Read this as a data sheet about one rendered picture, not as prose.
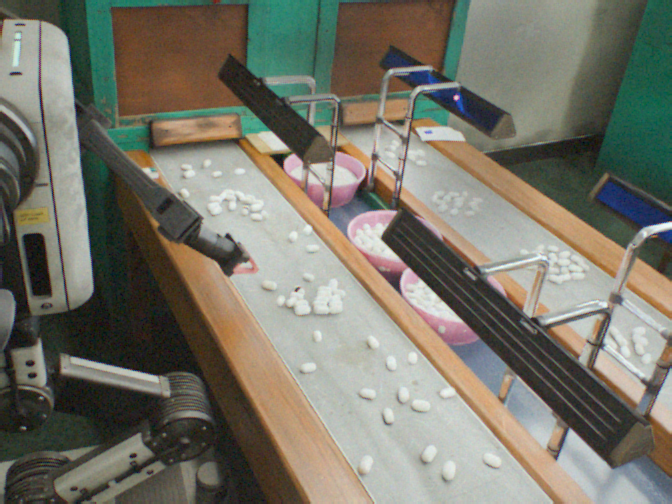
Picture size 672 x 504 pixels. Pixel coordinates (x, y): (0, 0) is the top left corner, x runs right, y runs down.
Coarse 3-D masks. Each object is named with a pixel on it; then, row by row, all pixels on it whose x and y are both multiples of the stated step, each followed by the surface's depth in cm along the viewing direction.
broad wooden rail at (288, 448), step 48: (144, 240) 203; (192, 288) 167; (192, 336) 171; (240, 336) 154; (240, 384) 142; (288, 384) 142; (240, 432) 148; (288, 432) 132; (288, 480) 125; (336, 480) 123
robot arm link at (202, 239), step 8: (200, 224) 151; (192, 232) 151; (200, 232) 150; (208, 232) 152; (184, 240) 152; (192, 240) 150; (200, 240) 150; (208, 240) 152; (216, 240) 153; (192, 248) 152; (200, 248) 152; (208, 248) 152
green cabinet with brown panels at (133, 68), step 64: (64, 0) 240; (128, 0) 203; (192, 0) 211; (256, 0) 220; (320, 0) 230; (384, 0) 241; (448, 0) 255; (128, 64) 214; (192, 64) 223; (256, 64) 231; (320, 64) 242; (448, 64) 268
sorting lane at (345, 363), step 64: (192, 192) 211; (256, 192) 215; (256, 256) 185; (320, 256) 188; (256, 320) 163; (320, 320) 165; (384, 320) 167; (320, 384) 147; (384, 384) 149; (448, 384) 150; (384, 448) 134; (448, 448) 135
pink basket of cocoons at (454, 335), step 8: (408, 272) 182; (408, 280) 182; (416, 280) 185; (488, 280) 183; (496, 280) 181; (400, 288) 175; (416, 312) 170; (424, 312) 167; (424, 320) 170; (432, 320) 168; (440, 320) 166; (448, 320) 165; (432, 328) 170; (448, 328) 168; (456, 328) 167; (464, 328) 167; (440, 336) 171; (448, 336) 170; (456, 336) 170; (464, 336) 170; (472, 336) 171; (456, 344) 173
